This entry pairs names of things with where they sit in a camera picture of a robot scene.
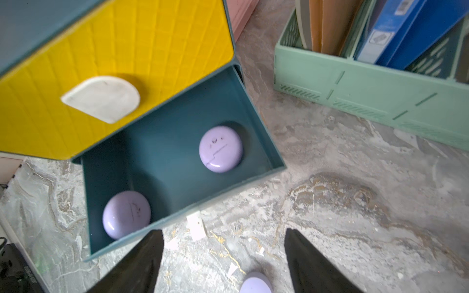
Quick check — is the pink tray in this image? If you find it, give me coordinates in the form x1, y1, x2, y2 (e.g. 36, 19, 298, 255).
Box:
226, 0, 260, 41

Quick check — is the brown envelope folder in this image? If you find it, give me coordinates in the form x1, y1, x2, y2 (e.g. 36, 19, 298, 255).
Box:
295, 0, 363, 56

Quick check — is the teal drawer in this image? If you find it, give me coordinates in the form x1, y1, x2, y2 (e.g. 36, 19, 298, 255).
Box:
73, 65, 286, 260

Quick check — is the blue binder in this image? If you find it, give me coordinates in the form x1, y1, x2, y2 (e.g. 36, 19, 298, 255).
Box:
354, 1, 469, 70

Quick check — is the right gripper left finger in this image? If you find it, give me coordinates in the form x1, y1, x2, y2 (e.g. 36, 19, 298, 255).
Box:
88, 230, 164, 293

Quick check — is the yellow drawer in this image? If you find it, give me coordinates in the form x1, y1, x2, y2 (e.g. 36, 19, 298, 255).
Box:
0, 0, 235, 161

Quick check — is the purple earphone case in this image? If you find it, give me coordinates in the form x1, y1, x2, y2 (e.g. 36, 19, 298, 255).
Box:
199, 126, 244, 173
103, 190, 151, 240
239, 272, 272, 293

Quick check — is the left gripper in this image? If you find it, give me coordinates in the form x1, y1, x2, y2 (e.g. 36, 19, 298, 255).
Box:
1, 238, 48, 293

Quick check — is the teal drawer cabinet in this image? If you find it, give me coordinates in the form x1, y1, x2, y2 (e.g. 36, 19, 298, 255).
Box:
0, 0, 244, 164

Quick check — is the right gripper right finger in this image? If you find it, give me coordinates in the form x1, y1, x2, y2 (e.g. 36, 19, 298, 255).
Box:
284, 228, 361, 293

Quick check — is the green file organizer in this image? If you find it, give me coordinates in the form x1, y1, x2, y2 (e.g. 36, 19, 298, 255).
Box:
274, 1, 469, 150

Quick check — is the purple earphone case top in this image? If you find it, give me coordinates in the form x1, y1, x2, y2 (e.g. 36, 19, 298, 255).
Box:
103, 190, 151, 240

